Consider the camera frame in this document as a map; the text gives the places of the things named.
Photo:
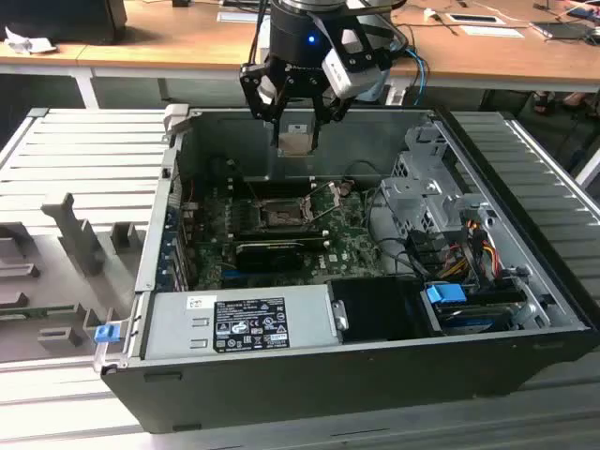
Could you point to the wooden desk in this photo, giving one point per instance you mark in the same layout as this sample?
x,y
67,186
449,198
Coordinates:
x,y
187,44

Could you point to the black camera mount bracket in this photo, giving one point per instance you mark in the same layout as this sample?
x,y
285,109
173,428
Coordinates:
x,y
371,55

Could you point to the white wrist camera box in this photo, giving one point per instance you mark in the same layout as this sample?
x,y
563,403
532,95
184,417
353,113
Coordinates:
x,y
348,79

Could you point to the crumpled white paper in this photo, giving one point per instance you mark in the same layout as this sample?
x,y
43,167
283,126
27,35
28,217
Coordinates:
x,y
28,43

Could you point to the blue expansion slot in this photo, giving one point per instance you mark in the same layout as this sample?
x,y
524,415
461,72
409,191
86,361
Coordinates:
x,y
228,273

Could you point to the CPU socket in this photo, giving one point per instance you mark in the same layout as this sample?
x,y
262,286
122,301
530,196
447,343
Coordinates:
x,y
279,216

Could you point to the black RAM slot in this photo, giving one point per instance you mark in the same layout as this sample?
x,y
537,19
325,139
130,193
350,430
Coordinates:
x,y
281,233
276,184
276,192
281,241

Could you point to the dark notebook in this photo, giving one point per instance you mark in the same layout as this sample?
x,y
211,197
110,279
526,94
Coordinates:
x,y
560,29

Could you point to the small blue plastic clip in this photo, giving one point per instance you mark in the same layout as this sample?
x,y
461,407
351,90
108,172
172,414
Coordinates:
x,y
105,334

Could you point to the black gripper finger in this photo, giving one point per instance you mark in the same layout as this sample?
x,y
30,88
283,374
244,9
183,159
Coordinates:
x,y
318,133
255,89

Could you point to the green RAM stick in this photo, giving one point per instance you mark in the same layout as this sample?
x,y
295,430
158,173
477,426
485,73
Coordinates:
x,y
37,310

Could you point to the blue disk carrier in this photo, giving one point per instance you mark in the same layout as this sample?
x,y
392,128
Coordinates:
x,y
444,294

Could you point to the grey plastic case latch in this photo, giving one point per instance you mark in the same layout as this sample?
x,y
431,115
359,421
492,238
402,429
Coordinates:
x,y
175,119

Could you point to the grey parts rack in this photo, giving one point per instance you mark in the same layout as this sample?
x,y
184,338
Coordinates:
x,y
56,262

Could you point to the disk drive with blue label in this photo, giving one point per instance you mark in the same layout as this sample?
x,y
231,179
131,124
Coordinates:
x,y
473,323

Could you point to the white framed tablet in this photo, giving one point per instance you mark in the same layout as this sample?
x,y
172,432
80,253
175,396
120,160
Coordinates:
x,y
475,19

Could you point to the grey power supply unit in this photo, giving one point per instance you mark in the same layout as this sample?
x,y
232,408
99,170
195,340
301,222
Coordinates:
x,y
175,323

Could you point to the black open PC case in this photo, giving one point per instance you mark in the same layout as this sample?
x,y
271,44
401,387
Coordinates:
x,y
328,389

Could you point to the black graphics card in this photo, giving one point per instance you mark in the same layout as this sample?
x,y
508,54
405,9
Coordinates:
x,y
269,259

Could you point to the black monitor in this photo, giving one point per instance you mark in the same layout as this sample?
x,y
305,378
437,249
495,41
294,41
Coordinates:
x,y
61,21

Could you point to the round coin battery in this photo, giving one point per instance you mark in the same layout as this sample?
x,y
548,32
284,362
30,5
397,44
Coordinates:
x,y
345,190

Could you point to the metal disk bay cage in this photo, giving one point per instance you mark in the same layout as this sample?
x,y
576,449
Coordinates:
x,y
412,201

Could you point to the white flat sheet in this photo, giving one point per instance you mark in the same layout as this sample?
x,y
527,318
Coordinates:
x,y
492,32

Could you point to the green motherboard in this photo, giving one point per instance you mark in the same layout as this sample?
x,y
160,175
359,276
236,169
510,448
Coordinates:
x,y
348,234

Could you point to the person's foot in sandal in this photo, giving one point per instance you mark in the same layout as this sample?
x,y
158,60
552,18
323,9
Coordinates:
x,y
581,100
544,103

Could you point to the small CPU plate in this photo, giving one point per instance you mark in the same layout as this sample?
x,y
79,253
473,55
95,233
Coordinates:
x,y
295,143

